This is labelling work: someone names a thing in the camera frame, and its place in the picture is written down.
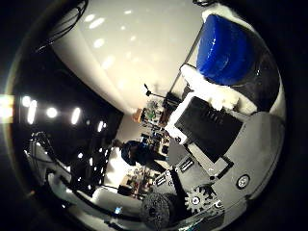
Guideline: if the black tripod stand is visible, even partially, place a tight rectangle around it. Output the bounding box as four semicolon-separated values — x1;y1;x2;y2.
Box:
142;83;175;101

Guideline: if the thin black pole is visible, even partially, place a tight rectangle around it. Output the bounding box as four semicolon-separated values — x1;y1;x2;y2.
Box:
167;24;205;94

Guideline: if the cluttered shelf with parts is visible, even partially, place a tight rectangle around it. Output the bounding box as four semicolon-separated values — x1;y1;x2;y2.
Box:
137;98;171;130

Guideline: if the black hanging cable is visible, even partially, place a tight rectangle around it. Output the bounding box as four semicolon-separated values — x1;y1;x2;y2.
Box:
34;0;90;53

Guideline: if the person in dark blue top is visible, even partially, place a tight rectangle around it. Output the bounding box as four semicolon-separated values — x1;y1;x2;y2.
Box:
120;140;168;171

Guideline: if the clear bottle with blue cap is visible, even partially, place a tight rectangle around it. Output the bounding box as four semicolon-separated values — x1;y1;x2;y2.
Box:
195;13;285;114

